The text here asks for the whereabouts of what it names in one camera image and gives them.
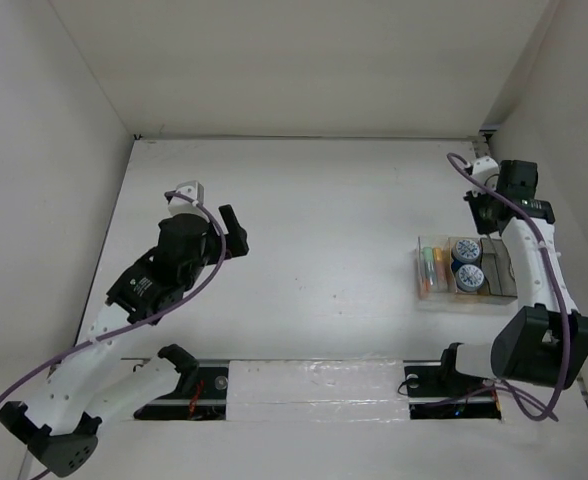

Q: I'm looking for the blue white round jar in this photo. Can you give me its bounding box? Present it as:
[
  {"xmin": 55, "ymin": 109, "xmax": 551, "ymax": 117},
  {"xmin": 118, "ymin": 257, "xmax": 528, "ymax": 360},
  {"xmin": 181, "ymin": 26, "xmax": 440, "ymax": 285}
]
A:
[
  {"xmin": 454, "ymin": 264, "xmax": 485, "ymax": 293},
  {"xmin": 450, "ymin": 238, "xmax": 482, "ymax": 264}
]

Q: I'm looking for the pink highlighter yellow cap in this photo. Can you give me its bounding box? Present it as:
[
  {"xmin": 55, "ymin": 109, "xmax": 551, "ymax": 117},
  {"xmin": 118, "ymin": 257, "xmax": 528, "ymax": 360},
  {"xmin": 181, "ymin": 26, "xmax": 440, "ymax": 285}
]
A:
[{"xmin": 432, "ymin": 248, "xmax": 448, "ymax": 292}]

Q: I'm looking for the orange highlighter grey cap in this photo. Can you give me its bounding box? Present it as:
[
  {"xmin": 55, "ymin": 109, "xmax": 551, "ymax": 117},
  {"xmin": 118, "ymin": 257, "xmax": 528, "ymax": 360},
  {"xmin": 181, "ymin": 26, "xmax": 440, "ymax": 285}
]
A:
[{"xmin": 417, "ymin": 254, "xmax": 429, "ymax": 296}]

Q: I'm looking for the green highlighter clear cap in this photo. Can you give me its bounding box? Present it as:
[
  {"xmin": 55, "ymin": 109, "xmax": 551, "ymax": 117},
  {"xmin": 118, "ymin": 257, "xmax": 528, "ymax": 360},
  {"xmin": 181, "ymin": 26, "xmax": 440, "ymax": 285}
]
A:
[{"xmin": 421, "ymin": 247, "xmax": 437, "ymax": 285}]

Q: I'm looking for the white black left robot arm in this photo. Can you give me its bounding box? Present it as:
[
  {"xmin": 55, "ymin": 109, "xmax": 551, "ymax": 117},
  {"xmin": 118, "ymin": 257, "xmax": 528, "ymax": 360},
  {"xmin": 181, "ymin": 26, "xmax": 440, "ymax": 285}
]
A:
[{"xmin": 0, "ymin": 198, "xmax": 249, "ymax": 478}]

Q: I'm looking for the smoked grey plastic tray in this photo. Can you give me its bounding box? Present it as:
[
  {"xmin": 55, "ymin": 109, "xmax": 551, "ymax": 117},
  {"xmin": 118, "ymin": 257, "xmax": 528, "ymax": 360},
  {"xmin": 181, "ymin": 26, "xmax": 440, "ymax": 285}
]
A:
[{"xmin": 480, "ymin": 236, "xmax": 517, "ymax": 304}]

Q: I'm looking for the clear plastic tray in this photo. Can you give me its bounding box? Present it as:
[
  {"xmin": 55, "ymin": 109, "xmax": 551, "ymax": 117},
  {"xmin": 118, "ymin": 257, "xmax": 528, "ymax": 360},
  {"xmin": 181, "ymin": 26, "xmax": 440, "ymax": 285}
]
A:
[{"xmin": 415, "ymin": 235, "xmax": 456, "ymax": 304}]

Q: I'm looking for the wooden tray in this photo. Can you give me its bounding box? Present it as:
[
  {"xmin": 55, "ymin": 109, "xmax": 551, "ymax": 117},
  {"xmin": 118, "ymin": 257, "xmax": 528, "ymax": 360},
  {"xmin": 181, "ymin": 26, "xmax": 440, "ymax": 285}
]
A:
[{"xmin": 451, "ymin": 236, "xmax": 493, "ymax": 304}]

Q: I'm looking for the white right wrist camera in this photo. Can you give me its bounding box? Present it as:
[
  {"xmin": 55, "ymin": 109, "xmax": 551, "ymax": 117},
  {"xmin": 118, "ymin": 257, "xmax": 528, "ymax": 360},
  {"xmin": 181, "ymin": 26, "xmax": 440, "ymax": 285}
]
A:
[{"xmin": 467, "ymin": 156, "xmax": 500, "ymax": 190}]

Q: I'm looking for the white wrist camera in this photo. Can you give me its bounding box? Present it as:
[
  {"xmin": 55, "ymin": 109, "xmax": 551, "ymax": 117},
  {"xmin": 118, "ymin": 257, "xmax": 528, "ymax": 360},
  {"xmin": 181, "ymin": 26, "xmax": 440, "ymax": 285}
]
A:
[
  {"xmin": 467, "ymin": 156, "xmax": 500, "ymax": 190},
  {"xmin": 165, "ymin": 180, "xmax": 207, "ymax": 219}
]

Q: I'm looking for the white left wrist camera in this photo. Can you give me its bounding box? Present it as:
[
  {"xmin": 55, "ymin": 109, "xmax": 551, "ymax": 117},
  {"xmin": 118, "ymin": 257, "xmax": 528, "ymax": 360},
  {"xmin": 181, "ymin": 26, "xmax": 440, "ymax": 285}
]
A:
[{"xmin": 165, "ymin": 180, "xmax": 207, "ymax": 219}]

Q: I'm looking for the aluminium side rail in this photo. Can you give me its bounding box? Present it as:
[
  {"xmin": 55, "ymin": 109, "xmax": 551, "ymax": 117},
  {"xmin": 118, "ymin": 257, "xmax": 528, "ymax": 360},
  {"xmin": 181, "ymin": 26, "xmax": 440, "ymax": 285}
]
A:
[{"xmin": 477, "ymin": 130, "xmax": 588, "ymax": 399}]

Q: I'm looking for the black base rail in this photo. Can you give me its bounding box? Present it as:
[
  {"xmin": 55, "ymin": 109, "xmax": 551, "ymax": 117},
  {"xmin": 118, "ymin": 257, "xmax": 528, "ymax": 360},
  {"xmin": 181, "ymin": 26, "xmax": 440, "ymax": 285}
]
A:
[{"xmin": 134, "ymin": 360, "xmax": 502, "ymax": 421}]

